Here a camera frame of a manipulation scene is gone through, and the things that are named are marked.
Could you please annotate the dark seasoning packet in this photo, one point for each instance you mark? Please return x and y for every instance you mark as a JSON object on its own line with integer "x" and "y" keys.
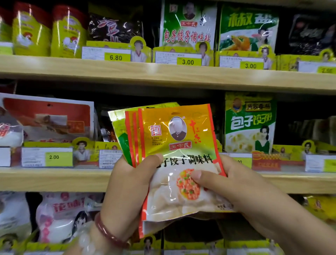
{"x": 315, "y": 131}

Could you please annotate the wooden store shelving with goods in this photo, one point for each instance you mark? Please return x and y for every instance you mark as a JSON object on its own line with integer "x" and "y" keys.
{"x": 157, "y": 74}

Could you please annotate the dark spice packet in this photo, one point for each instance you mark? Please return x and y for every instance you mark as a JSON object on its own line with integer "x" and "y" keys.
{"x": 113, "y": 29}

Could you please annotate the green orange seasoning packet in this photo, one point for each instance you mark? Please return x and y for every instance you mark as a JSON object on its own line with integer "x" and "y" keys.
{"x": 246, "y": 29}

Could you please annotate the person's left hand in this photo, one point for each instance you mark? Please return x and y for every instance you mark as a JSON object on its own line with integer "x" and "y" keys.
{"x": 126, "y": 194}

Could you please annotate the green dumpling food packet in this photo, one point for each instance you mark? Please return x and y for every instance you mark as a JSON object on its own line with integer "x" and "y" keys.
{"x": 249, "y": 123}

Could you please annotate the white pink packet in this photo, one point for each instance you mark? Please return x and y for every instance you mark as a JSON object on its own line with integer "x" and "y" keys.
{"x": 63, "y": 215}

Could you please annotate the row of yellow price tags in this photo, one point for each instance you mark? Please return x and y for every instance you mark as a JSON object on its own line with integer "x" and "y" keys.
{"x": 115, "y": 55}
{"x": 47, "y": 156}
{"x": 183, "y": 248}

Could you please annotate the yellow jar red lid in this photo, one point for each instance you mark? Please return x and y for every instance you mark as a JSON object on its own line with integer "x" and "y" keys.
{"x": 5, "y": 29}
{"x": 68, "y": 34}
{"x": 30, "y": 31}

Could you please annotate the black seasoning packet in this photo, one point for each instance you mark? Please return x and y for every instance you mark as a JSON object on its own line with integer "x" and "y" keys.
{"x": 312, "y": 34}

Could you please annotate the white plastic packet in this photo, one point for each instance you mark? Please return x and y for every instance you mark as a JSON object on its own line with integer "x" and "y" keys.
{"x": 13, "y": 213}

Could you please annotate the small white packet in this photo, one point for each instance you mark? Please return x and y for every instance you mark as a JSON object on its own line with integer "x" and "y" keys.
{"x": 9, "y": 131}

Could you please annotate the person's right hand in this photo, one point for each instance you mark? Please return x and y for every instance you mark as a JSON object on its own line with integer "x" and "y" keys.
{"x": 246, "y": 194}

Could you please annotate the red white flat packet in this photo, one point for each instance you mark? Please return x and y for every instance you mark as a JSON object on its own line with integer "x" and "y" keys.
{"x": 52, "y": 118}

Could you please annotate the green white seasoning packet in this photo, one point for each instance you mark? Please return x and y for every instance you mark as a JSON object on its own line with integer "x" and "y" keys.
{"x": 186, "y": 23}

